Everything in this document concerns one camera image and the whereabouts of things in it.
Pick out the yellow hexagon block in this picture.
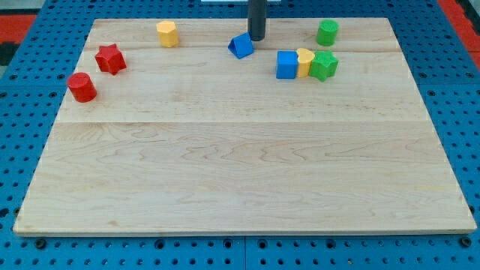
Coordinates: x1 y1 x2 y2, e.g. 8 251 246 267
156 20 179 48

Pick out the blue cube block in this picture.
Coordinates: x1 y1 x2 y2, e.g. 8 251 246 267
276 50 299 79

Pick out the yellow heart block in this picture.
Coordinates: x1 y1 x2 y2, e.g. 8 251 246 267
296 48 315 78

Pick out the green star block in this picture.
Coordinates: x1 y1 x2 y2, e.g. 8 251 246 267
309 51 338 82

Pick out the light wooden board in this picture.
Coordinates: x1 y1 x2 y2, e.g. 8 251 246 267
13 18 476 237

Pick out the green cylinder block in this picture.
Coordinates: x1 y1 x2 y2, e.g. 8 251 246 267
316 19 339 47

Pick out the blue triangle block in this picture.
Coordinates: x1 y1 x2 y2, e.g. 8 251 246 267
228 32 254 59

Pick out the red star block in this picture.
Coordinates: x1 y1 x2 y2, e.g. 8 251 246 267
94 43 127 75

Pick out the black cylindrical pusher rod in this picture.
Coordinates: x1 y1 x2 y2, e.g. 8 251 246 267
247 0 267 41

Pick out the red cylinder block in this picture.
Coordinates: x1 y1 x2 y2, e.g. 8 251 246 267
67 72 97 103

